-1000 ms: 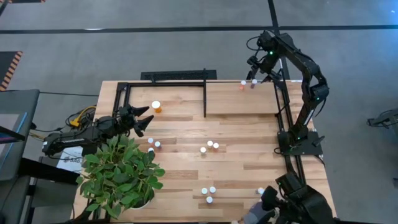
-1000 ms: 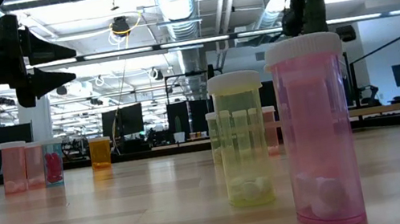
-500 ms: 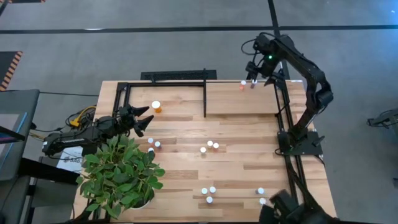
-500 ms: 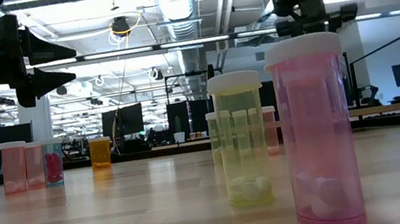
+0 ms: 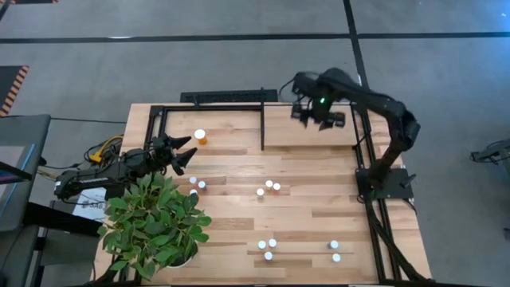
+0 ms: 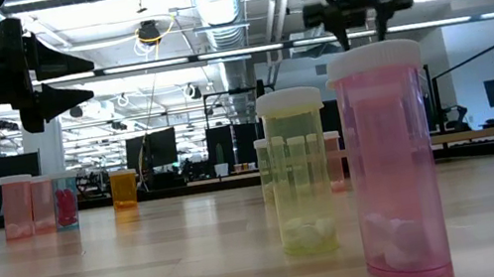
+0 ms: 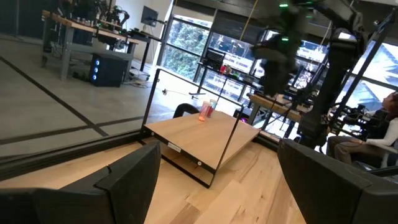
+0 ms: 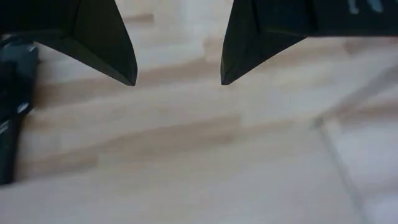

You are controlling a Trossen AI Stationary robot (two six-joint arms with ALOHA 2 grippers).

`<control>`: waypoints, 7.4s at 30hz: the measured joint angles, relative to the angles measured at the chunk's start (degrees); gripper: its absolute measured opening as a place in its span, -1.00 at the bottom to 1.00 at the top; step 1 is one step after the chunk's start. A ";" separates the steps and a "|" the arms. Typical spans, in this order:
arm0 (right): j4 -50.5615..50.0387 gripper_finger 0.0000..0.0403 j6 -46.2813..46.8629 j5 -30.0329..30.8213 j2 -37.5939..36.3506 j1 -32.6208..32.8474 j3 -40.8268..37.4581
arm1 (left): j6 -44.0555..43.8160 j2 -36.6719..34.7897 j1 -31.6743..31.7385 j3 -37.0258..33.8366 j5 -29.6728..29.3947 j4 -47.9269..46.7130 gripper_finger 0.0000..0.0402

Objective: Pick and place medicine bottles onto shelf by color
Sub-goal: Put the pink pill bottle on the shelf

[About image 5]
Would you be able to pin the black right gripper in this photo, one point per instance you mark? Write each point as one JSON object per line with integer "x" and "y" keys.
{"x": 315, "y": 109}

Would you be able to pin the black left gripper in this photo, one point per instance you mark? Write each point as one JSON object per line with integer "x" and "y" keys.
{"x": 160, "y": 153}

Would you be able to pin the orange pill bottle white cap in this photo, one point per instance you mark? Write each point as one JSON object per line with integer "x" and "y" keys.
{"x": 200, "y": 134}

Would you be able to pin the yellow pill bottle white cap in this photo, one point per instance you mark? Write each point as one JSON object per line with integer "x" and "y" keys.
{"x": 269, "y": 183}
{"x": 261, "y": 244}

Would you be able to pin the green pill bottle white cap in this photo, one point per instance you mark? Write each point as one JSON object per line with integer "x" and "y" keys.
{"x": 260, "y": 192}
{"x": 334, "y": 244}

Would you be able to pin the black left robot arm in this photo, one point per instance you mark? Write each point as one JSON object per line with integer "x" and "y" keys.
{"x": 99, "y": 175}

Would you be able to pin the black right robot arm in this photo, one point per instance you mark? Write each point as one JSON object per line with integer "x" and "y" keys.
{"x": 382, "y": 105}

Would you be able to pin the green leafy plant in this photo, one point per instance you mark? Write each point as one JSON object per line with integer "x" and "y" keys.
{"x": 155, "y": 227}

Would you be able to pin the white printed sheet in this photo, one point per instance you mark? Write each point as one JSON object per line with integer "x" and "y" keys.
{"x": 89, "y": 205}

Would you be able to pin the white plant pot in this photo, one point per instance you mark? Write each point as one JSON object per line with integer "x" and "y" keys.
{"x": 181, "y": 263}

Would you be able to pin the black long table rails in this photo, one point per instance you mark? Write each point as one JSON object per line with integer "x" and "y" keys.
{"x": 376, "y": 223}

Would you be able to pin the grey desk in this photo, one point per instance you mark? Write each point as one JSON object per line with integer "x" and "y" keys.
{"x": 24, "y": 131}

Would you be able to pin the black orange striped mat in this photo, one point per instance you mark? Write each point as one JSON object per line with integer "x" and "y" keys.
{"x": 10, "y": 85}

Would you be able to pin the black floor stand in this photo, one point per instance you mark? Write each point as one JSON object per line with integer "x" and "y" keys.
{"x": 496, "y": 151}

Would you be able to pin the black rectangular table frame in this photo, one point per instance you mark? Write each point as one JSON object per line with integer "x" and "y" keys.
{"x": 211, "y": 107}

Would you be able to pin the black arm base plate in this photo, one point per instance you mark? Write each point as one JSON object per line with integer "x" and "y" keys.
{"x": 398, "y": 187}

